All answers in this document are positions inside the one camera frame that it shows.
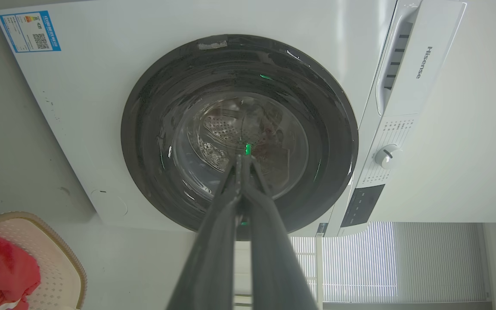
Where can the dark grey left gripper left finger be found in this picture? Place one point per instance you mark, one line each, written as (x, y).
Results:
(213, 258)

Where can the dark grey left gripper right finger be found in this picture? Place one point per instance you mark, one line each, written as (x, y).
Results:
(274, 258)

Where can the beige plastic laundry basket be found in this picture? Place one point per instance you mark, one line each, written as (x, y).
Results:
(54, 267)

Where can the round dark washing machine door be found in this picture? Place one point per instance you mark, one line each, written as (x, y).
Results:
(239, 129)

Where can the white washing machine dial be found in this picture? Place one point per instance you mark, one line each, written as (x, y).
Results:
(386, 156)

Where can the white Hisense washing machine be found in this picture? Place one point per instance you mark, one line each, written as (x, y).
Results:
(101, 86)

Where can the red garment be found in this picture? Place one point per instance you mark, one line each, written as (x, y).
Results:
(2, 275)

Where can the blue energy label sticker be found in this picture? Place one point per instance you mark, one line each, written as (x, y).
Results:
(30, 31)

